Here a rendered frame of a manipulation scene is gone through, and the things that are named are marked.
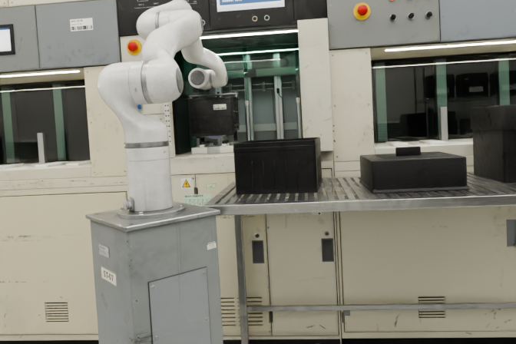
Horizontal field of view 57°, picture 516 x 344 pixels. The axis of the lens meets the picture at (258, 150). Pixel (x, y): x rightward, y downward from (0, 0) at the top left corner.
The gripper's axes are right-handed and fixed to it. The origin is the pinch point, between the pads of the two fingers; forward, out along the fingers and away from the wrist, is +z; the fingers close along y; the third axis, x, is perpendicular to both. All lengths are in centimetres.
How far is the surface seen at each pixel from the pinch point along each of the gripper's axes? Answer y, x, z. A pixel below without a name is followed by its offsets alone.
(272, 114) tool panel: 24, -16, 59
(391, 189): 69, -42, -81
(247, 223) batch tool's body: 18, -62, -31
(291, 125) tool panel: 35, -24, 58
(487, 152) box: 107, -35, -56
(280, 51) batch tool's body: 32.9, 15.7, 19.9
